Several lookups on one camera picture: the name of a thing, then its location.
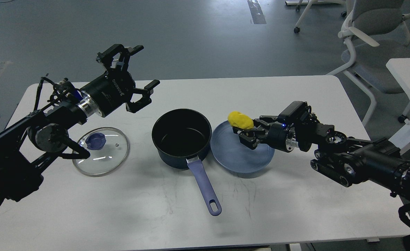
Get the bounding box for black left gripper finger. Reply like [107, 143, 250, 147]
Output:
[125, 79, 160, 113]
[96, 44, 144, 77]

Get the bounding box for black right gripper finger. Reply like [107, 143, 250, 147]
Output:
[232, 127, 270, 150]
[254, 115, 282, 131]

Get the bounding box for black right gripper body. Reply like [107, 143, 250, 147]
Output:
[262, 122, 294, 153]

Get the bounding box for dark blue saucepan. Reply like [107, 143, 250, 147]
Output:
[151, 108, 222, 216]

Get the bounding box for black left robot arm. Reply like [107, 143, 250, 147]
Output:
[0, 44, 160, 206]

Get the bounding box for white grey office chair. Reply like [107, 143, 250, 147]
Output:
[329, 0, 410, 126]

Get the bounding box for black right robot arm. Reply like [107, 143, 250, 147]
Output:
[227, 101, 410, 244]

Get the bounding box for white chair base with casters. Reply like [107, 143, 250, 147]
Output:
[286, 0, 348, 34]

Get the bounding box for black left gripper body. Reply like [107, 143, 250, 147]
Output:
[81, 71, 136, 117]

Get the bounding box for yellow toy potato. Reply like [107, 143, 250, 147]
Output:
[227, 110, 254, 130]

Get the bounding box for glass pot lid blue knob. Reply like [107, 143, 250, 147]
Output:
[71, 127, 130, 177]

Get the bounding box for blue round plate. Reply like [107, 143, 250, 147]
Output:
[210, 121, 274, 176]

